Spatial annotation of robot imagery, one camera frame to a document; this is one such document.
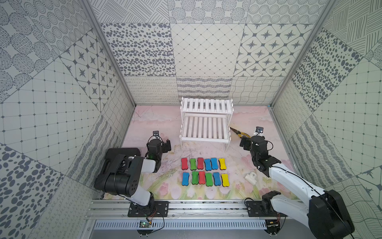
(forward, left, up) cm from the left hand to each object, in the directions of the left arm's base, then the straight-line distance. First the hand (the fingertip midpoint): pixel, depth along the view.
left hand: (159, 138), depth 94 cm
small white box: (-22, -56, -4) cm, 60 cm away
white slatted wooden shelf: (+11, -30, +7) cm, 33 cm away
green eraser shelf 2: (-22, -24, -6) cm, 33 cm away
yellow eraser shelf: (-15, -40, -6) cm, 43 cm away
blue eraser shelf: (-14, -31, -7) cm, 35 cm away
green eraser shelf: (-13, -22, -6) cm, 26 cm away
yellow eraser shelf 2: (-23, -41, -5) cm, 47 cm away
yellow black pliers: (+10, -54, -6) cm, 55 cm away
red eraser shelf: (-14, -17, -7) cm, 23 cm away
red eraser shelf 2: (-13, -26, -7) cm, 30 cm away
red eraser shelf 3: (-22, -28, -4) cm, 36 cm away
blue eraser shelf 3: (-23, -18, -6) cm, 30 cm away
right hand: (-3, -57, +6) cm, 57 cm away
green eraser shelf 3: (-23, -32, -7) cm, 39 cm away
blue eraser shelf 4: (-23, -36, -6) cm, 43 cm away
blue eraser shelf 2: (-12, -35, -7) cm, 38 cm away
